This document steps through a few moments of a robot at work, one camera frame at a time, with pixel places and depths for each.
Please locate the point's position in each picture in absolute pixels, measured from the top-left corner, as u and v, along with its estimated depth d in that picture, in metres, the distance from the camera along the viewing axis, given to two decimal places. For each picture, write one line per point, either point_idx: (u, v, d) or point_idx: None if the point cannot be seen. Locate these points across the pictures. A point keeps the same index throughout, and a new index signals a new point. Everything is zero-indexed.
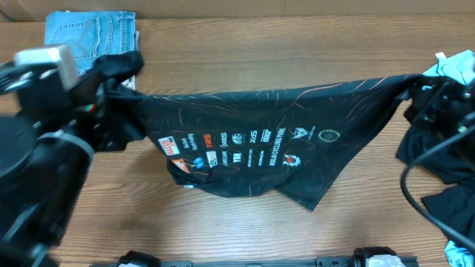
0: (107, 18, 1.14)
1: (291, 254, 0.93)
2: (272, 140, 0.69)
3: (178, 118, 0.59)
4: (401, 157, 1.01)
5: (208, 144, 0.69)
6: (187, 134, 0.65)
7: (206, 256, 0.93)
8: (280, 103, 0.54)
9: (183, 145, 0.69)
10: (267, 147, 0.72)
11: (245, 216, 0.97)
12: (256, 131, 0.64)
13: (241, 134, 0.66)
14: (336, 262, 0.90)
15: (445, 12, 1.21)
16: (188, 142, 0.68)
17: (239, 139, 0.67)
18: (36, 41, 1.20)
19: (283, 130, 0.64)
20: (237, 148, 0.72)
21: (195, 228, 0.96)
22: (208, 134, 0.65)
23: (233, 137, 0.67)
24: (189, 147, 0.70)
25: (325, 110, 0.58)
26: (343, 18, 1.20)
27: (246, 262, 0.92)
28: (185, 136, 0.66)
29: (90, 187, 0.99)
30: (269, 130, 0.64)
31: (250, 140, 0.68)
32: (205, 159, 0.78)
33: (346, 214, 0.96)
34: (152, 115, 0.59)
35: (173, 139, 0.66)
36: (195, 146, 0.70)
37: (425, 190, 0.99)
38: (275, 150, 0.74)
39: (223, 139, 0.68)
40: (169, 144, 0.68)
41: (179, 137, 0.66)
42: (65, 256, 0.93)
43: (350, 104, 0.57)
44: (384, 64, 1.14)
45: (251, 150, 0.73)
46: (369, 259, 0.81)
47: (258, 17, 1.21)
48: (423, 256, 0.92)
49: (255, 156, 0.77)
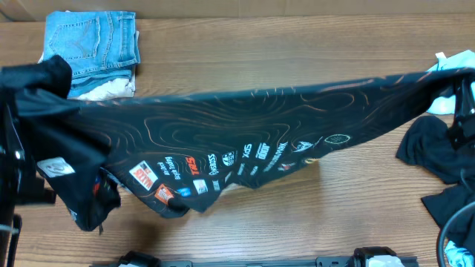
0: (107, 17, 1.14)
1: (291, 254, 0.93)
2: (269, 157, 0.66)
3: (144, 133, 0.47)
4: (401, 158, 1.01)
5: (193, 169, 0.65)
6: (163, 156, 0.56)
7: (207, 256, 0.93)
8: (283, 104, 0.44)
9: (162, 171, 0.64)
10: (262, 163, 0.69)
11: (244, 216, 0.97)
12: (250, 146, 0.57)
13: (233, 153, 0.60)
14: (337, 262, 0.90)
15: (446, 12, 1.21)
16: (168, 168, 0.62)
17: (230, 159, 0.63)
18: (36, 41, 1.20)
19: (283, 144, 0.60)
20: (223, 172, 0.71)
21: (196, 228, 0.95)
22: (191, 157, 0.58)
23: (223, 158, 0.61)
24: (170, 174, 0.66)
25: (333, 116, 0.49)
26: (343, 18, 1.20)
27: (246, 262, 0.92)
28: (163, 161, 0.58)
29: None
30: (266, 144, 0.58)
31: (244, 156, 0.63)
32: (194, 189, 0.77)
33: (346, 214, 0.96)
34: (105, 129, 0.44)
35: (147, 162, 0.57)
36: (178, 173, 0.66)
37: (425, 190, 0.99)
38: (270, 163, 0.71)
39: (210, 162, 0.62)
40: (145, 170, 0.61)
41: (154, 159, 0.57)
42: (65, 256, 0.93)
43: (370, 108, 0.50)
44: (384, 64, 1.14)
45: (243, 165, 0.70)
46: (369, 260, 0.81)
47: (258, 17, 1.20)
48: (423, 256, 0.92)
49: (247, 170, 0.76)
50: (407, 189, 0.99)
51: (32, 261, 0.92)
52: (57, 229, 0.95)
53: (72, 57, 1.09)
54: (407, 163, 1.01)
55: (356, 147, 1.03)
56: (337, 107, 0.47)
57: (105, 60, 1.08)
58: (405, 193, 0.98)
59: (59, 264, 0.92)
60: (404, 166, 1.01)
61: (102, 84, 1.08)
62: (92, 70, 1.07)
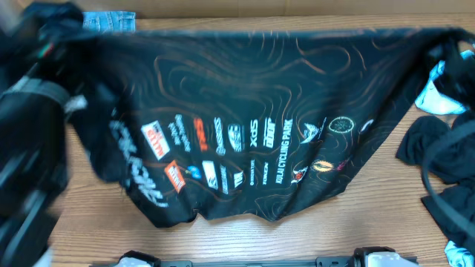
0: (107, 17, 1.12)
1: (291, 254, 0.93)
2: (277, 145, 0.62)
3: (154, 80, 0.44)
4: (401, 158, 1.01)
5: (201, 142, 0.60)
6: (174, 116, 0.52)
7: (207, 256, 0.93)
8: (280, 58, 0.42)
9: (173, 141, 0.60)
10: (271, 154, 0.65)
11: (244, 216, 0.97)
12: (256, 122, 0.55)
13: (240, 127, 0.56)
14: (336, 262, 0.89)
15: (446, 12, 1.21)
16: (178, 133, 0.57)
17: (237, 136, 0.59)
18: None
19: (290, 122, 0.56)
20: (232, 161, 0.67)
21: (196, 228, 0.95)
22: (200, 122, 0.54)
23: (229, 131, 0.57)
24: (181, 144, 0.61)
25: (343, 81, 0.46)
26: (343, 18, 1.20)
27: (246, 262, 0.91)
28: (173, 122, 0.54)
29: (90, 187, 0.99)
30: (273, 120, 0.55)
31: (250, 139, 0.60)
32: (204, 173, 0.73)
33: (346, 215, 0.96)
34: (125, 69, 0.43)
35: (158, 124, 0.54)
36: (187, 142, 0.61)
37: (425, 190, 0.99)
38: (281, 159, 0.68)
39: (217, 135, 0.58)
40: (154, 140, 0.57)
41: (165, 122, 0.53)
42: (65, 256, 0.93)
43: (369, 78, 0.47)
44: None
45: (254, 159, 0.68)
46: (369, 256, 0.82)
47: (258, 17, 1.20)
48: (422, 256, 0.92)
49: (258, 172, 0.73)
50: (407, 189, 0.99)
51: None
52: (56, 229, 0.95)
53: None
54: (407, 163, 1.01)
55: None
56: (335, 68, 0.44)
57: None
58: (405, 193, 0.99)
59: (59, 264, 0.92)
60: (404, 166, 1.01)
61: None
62: None
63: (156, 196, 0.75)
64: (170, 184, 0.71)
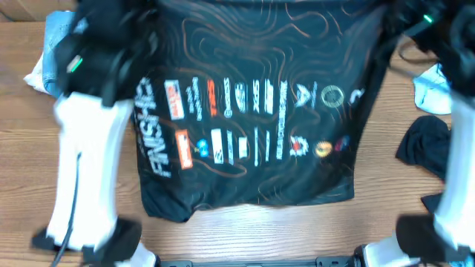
0: None
1: (291, 254, 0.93)
2: (275, 110, 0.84)
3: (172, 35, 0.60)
4: (401, 157, 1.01)
5: (211, 105, 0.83)
6: (192, 77, 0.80)
7: (207, 256, 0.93)
8: (276, 21, 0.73)
9: (188, 104, 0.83)
10: (272, 122, 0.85)
11: (244, 216, 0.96)
12: (257, 81, 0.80)
13: (243, 86, 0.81)
14: (336, 262, 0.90)
15: None
16: (193, 96, 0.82)
17: (243, 96, 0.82)
18: (37, 41, 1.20)
19: (286, 84, 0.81)
20: (237, 122, 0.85)
21: (195, 228, 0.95)
22: (211, 81, 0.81)
23: (235, 91, 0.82)
24: (193, 110, 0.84)
25: (338, 59, 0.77)
26: None
27: (246, 262, 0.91)
28: (190, 84, 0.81)
29: None
30: (272, 81, 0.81)
31: (252, 101, 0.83)
32: (211, 145, 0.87)
33: (345, 214, 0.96)
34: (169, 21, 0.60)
35: (177, 84, 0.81)
36: (199, 107, 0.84)
37: (425, 190, 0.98)
38: (280, 130, 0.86)
39: (225, 96, 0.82)
40: (175, 96, 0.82)
41: (184, 84, 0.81)
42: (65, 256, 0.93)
43: (346, 42, 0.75)
44: None
45: (256, 128, 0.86)
46: (367, 248, 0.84)
47: None
48: None
49: (261, 139, 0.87)
50: (407, 189, 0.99)
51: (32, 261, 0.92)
52: None
53: None
54: (407, 163, 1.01)
55: None
56: (318, 32, 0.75)
57: None
58: (404, 193, 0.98)
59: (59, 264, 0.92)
60: (404, 166, 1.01)
61: None
62: None
63: (162, 162, 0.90)
64: (175, 150, 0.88)
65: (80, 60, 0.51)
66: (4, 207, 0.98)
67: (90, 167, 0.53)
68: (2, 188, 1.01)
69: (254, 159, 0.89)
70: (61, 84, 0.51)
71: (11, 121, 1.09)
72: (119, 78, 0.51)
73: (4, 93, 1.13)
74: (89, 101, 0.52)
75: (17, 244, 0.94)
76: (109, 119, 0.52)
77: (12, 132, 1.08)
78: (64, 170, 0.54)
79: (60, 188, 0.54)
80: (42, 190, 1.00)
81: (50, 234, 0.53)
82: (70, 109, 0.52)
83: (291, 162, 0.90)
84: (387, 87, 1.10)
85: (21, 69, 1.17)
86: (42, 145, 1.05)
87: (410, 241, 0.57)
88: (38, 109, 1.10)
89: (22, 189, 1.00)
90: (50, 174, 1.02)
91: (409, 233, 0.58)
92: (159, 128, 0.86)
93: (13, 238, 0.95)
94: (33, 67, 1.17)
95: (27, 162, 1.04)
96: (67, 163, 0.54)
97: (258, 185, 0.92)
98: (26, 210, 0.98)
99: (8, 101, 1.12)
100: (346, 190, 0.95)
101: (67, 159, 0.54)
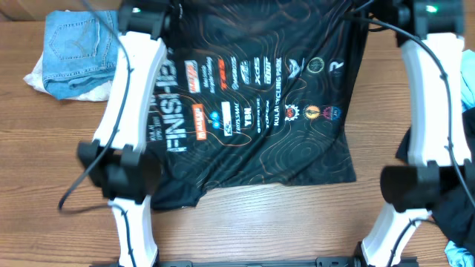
0: (107, 17, 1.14)
1: (291, 254, 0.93)
2: (273, 81, 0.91)
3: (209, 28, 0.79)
4: (401, 158, 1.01)
5: (223, 80, 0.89)
6: (206, 57, 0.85)
7: (207, 256, 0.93)
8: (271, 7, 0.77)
9: (203, 80, 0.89)
10: (268, 93, 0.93)
11: (244, 216, 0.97)
12: (258, 59, 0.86)
13: (247, 63, 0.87)
14: (337, 262, 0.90)
15: None
16: (207, 72, 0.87)
17: (246, 75, 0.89)
18: (36, 41, 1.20)
19: (280, 61, 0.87)
20: (243, 94, 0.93)
21: (195, 228, 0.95)
22: (221, 60, 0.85)
23: (241, 71, 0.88)
24: (207, 83, 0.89)
25: None
26: None
27: (246, 262, 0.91)
28: (204, 62, 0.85)
29: (90, 187, 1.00)
30: (268, 59, 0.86)
31: (255, 77, 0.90)
32: (222, 119, 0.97)
33: (346, 214, 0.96)
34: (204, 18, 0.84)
35: (195, 64, 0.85)
36: (211, 81, 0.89)
37: None
38: (277, 98, 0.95)
39: (234, 75, 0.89)
40: (191, 73, 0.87)
41: (200, 63, 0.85)
42: (65, 256, 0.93)
43: None
44: (385, 64, 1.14)
45: (257, 100, 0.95)
46: (363, 241, 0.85)
47: None
48: (423, 256, 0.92)
49: (262, 110, 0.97)
50: None
51: (32, 261, 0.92)
52: (57, 229, 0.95)
53: (72, 56, 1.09)
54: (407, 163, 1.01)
55: (357, 147, 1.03)
56: None
57: (105, 60, 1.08)
58: None
59: (59, 264, 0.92)
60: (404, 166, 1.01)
61: (102, 85, 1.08)
62: (92, 70, 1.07)
63: (180, 137, 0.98)
64: (193, 123, 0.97)
65: (139, 10, 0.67)
66: (4, 208, 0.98)
67: (137, 82, 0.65)
68: (2, 188, 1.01)
69: (257, 125, 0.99)
70: (122, 25, 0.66)
71: (11, 121, 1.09)
72: (163, 27, 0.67)
73: (3, 93, 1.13)
74: (142, 35, 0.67)
75: (17, 244, 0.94)
76: (154, 47, 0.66)
77: (12, 133, 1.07)
78: (116, 84, 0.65)
79: (109, 102, 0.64)
80: (41, 190, 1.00)
81: (96, 138, 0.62)
82: (130, 41, 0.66)
83: (285, 129, 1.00)
84: (387, 87, 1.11)
85: (21, 68, 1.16)
86: (42, 145, 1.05)
87: (391, 188, 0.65)
88: (37, 109, 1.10)
89: (22, 189, 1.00)
90: (50, 174, 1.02)
91: (388, 184, 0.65)
92: (179, 104, 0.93)
93: (13, 238, 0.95)
94: (32, 67, 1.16)
95: (27, 162, 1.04)
96: (119, 81, 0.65)
97: (259, 151, 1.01)
98: (25, 210, 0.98)
99: (8, 101, 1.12)
100: (347, 167, 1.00)
101: (119, 78, 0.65)
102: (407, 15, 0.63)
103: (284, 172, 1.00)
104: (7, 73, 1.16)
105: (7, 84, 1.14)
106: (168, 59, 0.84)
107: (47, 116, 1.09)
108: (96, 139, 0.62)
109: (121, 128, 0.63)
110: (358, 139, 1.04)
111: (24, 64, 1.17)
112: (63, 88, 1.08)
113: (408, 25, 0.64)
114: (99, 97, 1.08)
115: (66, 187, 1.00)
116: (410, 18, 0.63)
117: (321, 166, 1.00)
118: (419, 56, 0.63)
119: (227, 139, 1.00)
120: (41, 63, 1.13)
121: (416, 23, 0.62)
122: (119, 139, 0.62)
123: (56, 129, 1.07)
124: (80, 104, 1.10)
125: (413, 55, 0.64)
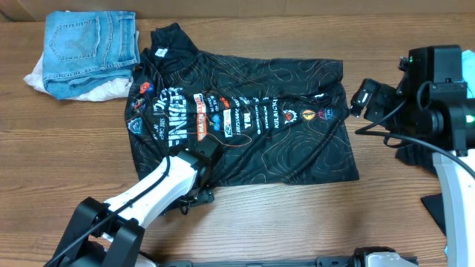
0: (107, 17, 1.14)
1: (291, 254, 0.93)
2: (270, 100, 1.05)
3: (211, 80, 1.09)
4: (401, 158, 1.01)
5: (225, 104, 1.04)
6: (210, 95, 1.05)
7: (207, 256, 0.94)
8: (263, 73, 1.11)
9: (209, 107, 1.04)
10: (269, 107, 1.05)
11: (244, 216, 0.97)
12: (253, 97, 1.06)
13: (244, 97, 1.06)
14: (336, 262, 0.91)
15: (446, 12, 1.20)
16: (211, 101, 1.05)
17: (246, 100, 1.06)
18: (36, 41, 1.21)
19: (274, 102, 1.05)
20: (249, 112, 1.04)
21: (196, 228, 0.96)
22: (223, 98, 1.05)
23: (241, 99, 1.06)
24: (213, 110, 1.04)
25: (302, 76, 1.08)
26: (343, 18, 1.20)
27: (246, 262, 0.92)
28: (208, 96, 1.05)
29: (90, 187, 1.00)
30: (266, 99, 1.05)
31: (254, 99, 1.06)
32: (223, 122, 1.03)
33: (345, 215, 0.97)
34: (211, 54, 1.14)
35: (202, 96, 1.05)
36: (217, 106, 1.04)
37: (425, 189, 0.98)
38: (274, 106, 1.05)
39: (234, 100, 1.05)
40: (200, 105, 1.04)
41: (205, 96, 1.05)
42: None
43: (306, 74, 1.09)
44: (384, 64, 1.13)
45: (257, 109, 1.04)
46: (369, 256, 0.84)
47: (258, 17, 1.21)
48: (423, 256, 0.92)
49: (260, 114, 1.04)
50: (407, 189, 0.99)
51: (32, 261, 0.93)
52: (56, 229, 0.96)
53: (72, 57, 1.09)
54: (407, 163, 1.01)
55: (356, 147, 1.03)
56: (294, 67, 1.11)
57: (105, 60, 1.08)
58: (405, 193, 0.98)
59: None
60: (404, 166, 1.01)
61: (102, 85, 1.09)
62: (92, 70, 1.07)
63: (181, 138, 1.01)
64: (195, 124, 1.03)
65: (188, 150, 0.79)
66: (4, 207, 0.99)
67: (167, 184, 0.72)
68: (2, 188, 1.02)
69: (257, 127, 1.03)
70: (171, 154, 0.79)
71: (11, 121, 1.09)
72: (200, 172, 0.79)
73: (3, 94, 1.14)
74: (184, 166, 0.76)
75: (17, 244, 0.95)
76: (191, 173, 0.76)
77: (12, 133, 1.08)
78: (150, 179, 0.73)
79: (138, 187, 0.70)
80: (42, 190, 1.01)
81: (107, 202, 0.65)
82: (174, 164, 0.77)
83: (285, 129, 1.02)
84: None
85: (21, 69, 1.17)
86: (42, 144, 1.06)
87: None
88: (37, 110, 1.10)
89: (22, 189, 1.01)
90: (50, 174, 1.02)
91: None
92: (185, 101, 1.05)
93: (13, 238, 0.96)
94: (33, 67, 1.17)
95: (27, 162, 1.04)
96: (152, 177, 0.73)
97: (260, 150, 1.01)
98: (25, 211, 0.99)
99: (8, 101, 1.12)
100: (349, 166, 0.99)
101: (156, 173, 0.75)
102: (440, 120, 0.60)
103: (286, 173, 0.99)
104: (7, 73, 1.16)
105: (7, 84, 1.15)
106: (179, 94, 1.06)
107: (47, 116, 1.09)
108: (107, 205, 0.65)
109: (133, 206, 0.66)
110: (358, 139, 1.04)
111: (24, 64, 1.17)
112: (63, 88, 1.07)
113: (444, 130, 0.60)
114: (99, 98, 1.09)
115: (66, 187, 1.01)
116: (446, 124, 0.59)
117: (323, 165, 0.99)
118: (458, 175, 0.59)
119: (226, 139, 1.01)
120: (41, 63, 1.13)
121: (454, 135, 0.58)
122: (127, 213, 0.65)
123: (56, 129, 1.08)
124: (80, 104, 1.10)
125: (450, 175, 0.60)
